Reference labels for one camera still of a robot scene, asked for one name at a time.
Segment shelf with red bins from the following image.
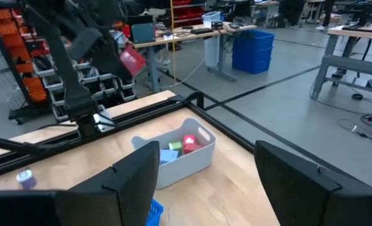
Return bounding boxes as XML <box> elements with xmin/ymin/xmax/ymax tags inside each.
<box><xmin>172</xmin><ymin>0</ymin><xmax>207</xmax><ymax>28</ymax></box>

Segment white waste bin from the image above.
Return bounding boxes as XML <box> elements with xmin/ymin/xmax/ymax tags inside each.
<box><xmin>203</xmin><ymin>36</ymin><xmax>222</xmax><ymax>68</ymax></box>

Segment light blue note pad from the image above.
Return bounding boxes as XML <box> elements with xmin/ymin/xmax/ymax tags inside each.
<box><xmin>158</xmin><ymin>148</ymin><xmax>180</xmax><ymax>166</ymax></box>

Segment teal laptop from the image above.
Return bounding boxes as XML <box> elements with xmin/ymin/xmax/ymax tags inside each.
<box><xmin>130</xmin><ymin>22</ymin><xmax>156</xmax><ymax>45</ymax></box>

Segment grey workbench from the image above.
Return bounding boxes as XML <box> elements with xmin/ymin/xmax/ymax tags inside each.
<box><xmin>309</xmin><ymin>21</ymin><xmax>372</xmax><ymax>102</ymax></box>

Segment wooden desk with grey legs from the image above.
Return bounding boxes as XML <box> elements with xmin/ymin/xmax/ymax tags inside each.
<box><xmin>131</xmin><ymin>23</ymin><xmax>258</xmax><ymax>92</ymax></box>

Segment blue stacked crates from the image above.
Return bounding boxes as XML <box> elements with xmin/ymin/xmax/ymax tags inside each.
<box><xmin>231</xmin><ymin>29</ymin><xmax>276</xmax><ymax>75</ymax></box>

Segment blue slotted plastic basket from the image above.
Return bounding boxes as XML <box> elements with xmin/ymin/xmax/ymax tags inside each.
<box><xmin>145</xmin><ymin>198</ymin><xmax>165</xmax><ymax>226</ymax></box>

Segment yellow hanging cord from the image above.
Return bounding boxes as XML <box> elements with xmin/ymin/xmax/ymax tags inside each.
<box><xmin>170</xmin><ymin>0</ymin><xmax>177</xmax><ymax>85</ymax></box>

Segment light blue container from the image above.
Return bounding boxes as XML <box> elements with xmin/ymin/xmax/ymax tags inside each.
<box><xmin>202</xmin><ymin>11</ymin><xmax>222</xmax><ymax>30</ymax></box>

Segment black table frame rail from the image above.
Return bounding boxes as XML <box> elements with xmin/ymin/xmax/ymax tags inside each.
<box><xmin>0</xmin><ymin>90</ymin><xmax>256</xmax><ymax>182</ymax></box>

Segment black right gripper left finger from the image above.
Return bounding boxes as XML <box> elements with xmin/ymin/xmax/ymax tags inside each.
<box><xmin>0</xmin><ymin>141</ymin><xmax>161</xmax><ymax>226</ymax></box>

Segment white plastic bin with handles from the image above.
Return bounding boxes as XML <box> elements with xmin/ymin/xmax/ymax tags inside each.
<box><xmin>130</xmin><ymin>117</ymin><xmax>217</xmax><ymax>190</ymax></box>

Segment small red box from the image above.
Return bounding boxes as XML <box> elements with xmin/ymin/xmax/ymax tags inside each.
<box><xmin>183</xmin><ymin>143</ymin><xmax>205</xmax><ymax>155</ymax></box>

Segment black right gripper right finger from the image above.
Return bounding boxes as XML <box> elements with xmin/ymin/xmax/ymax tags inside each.
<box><xmin>254</xmin><ymin>139</ymin><xmax>372</xmax><ymax>226</ymax></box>

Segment pink red block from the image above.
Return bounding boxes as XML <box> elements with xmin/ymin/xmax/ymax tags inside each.
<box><xmin>118</xmin><ymin>43</ymin><xmax>147</xmax><ymax>78</ymax></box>

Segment rack with orange bins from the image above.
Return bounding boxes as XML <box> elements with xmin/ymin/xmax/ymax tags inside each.
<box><xmin>0</xmin><ymin>8</ymin><xmax>137</xmax><ymax>124</ymax></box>

